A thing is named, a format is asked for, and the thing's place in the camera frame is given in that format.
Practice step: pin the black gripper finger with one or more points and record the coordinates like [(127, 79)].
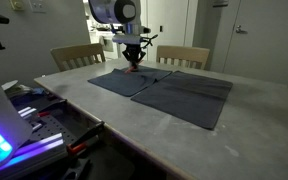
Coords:
[(130, 65), (137, 64)]

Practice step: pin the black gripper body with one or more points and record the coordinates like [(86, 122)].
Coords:
[(133, 53)]

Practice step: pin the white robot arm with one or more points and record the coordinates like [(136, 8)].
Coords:
[(127, 13)]

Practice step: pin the dark blue placemat near can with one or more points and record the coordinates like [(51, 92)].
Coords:
[(129, 84)]

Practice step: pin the wooden chair behind can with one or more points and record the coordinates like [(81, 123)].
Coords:
[(80, 55)]

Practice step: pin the wooden chair right side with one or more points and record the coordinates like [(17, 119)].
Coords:
[(190, 57)]

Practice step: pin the dark grey placemat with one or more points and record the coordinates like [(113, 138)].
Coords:
[(193, 98)]

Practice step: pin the orange handled clamp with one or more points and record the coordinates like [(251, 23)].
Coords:
[(81, 143)]

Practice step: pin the door with metal handle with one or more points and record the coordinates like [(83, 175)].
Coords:
[(259, 43)]

